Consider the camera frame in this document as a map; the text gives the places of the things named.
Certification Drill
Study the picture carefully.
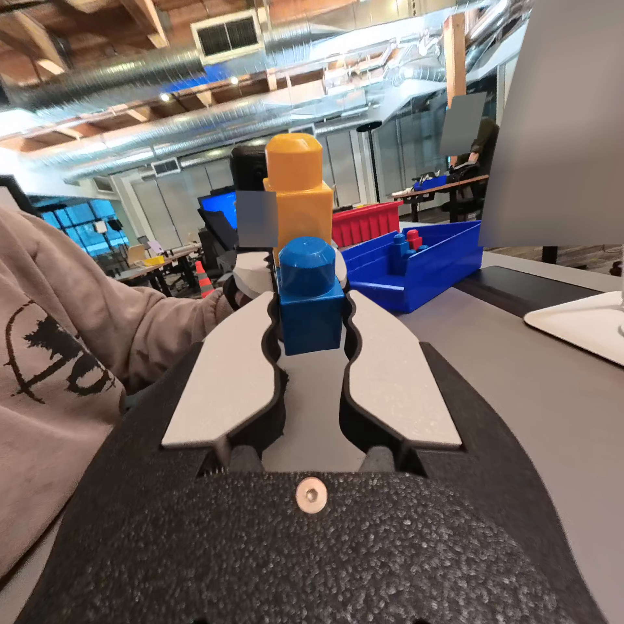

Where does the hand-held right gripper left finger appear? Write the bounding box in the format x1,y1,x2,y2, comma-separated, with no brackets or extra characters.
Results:
160,291,289,465

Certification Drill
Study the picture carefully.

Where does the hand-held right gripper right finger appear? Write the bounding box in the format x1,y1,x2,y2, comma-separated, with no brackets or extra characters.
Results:
339,291,463,455

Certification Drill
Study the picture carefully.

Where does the blue one-stud mega block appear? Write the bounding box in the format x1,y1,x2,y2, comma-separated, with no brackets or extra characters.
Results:
277,236,345,357

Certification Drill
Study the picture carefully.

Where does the yellow two-stud mega block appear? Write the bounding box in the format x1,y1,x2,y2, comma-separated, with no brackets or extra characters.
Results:
263,133,335,274

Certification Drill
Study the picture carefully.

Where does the group of built block steps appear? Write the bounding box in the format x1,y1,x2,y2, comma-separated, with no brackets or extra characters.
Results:
387,229,431,277

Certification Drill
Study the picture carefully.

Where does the blue plastic bin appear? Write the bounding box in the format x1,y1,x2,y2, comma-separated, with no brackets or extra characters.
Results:
341,220,483,314

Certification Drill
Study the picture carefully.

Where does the person's left forearm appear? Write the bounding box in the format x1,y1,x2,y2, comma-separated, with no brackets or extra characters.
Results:
97,263,237,396

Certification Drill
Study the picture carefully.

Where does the blue lit monitor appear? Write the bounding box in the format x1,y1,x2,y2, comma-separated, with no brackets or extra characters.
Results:
197,191,238,231

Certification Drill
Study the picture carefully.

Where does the orange traffic cone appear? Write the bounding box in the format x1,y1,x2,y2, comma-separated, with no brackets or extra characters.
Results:
194,260,216,299

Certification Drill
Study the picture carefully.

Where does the red plastic bin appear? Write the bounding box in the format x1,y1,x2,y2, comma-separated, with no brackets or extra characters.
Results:
331,202,404,248

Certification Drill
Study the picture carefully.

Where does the long wooden desk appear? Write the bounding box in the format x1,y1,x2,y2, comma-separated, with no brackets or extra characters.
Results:
392,175,489,223

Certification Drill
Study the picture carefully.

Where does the black floor lamp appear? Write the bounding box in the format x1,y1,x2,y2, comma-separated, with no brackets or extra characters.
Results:
358,123,384,203

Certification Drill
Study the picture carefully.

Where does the white ceiling vent grille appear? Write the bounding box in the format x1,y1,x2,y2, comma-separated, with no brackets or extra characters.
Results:
190,10,265,65

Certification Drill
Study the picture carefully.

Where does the white book stand with board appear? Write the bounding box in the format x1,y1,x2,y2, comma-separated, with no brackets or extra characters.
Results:
478,0,624,367

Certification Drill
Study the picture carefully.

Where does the person's beige hoodie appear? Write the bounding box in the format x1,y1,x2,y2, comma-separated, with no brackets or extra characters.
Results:
0,202,147,581

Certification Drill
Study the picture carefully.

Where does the silver air duct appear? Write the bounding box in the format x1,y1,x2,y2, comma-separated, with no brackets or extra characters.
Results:
0,46,274,110
0,93,391,162

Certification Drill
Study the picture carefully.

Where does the wooden ceiling post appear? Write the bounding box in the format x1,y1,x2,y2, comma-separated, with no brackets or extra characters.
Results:
444,14,467,98

